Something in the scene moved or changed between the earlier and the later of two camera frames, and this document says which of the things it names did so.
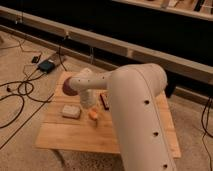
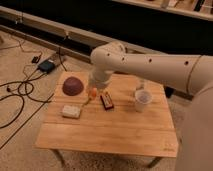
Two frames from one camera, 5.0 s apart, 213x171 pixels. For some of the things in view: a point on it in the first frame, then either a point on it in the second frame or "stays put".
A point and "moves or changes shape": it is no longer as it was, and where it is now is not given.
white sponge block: x=71 y=111 stays put
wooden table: x=70 y=125 stays put
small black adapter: x=35 y=59 stays put
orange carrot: x=93 y=114 moves or changes shape
